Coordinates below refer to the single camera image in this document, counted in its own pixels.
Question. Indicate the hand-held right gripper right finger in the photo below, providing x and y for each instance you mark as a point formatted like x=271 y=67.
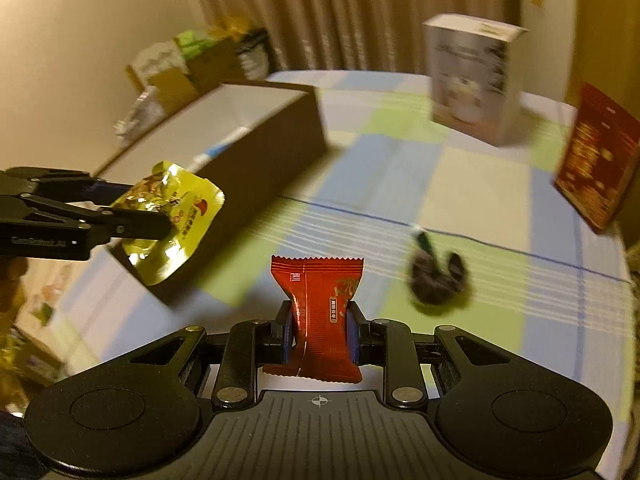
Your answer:
x=353 y=334

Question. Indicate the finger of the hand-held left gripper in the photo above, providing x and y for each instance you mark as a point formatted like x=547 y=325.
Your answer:
x=102 y=192
x=140 y=225

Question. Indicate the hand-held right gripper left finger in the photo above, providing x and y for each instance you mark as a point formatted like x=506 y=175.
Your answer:
x=286 y=335

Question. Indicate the red snack packet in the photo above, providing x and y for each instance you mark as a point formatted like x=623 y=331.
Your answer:
x=320 y=300

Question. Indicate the yellow snack packet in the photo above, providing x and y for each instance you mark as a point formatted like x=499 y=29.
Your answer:
x=190 y=205

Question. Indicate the blue and white toothpaste tube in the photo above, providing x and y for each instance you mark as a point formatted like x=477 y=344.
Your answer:
x=220 y=149

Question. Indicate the brown cardboard box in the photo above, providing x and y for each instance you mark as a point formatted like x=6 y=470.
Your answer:
x=280 y=160

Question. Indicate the crumpled clear plastic bag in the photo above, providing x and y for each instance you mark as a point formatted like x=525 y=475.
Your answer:
x=137 y=115

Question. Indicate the dark snack packet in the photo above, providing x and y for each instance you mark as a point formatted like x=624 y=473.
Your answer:
x=435 y=280

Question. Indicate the plain cardboard box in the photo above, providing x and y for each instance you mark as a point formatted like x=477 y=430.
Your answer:
x=175 y=92
x=215 y=67

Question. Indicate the checked tablecloth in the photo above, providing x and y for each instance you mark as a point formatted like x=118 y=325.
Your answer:
x=500 y=285

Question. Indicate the dark blue clothing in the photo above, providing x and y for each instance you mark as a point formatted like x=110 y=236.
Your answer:
x=10 y=442

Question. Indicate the black and white bundle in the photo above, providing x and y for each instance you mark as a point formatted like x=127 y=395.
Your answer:
x=255 y=55

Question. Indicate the yellow plastic bag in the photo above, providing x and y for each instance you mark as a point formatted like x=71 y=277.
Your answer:
x=232 y=27

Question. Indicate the grey appliance carton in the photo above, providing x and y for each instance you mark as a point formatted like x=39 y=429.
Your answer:
x=470 y=85

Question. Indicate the red gift box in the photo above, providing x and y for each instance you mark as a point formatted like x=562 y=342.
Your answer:
x=595 y=160

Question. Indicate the beige curtains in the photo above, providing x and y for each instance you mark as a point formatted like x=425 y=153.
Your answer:
x=350 y=10

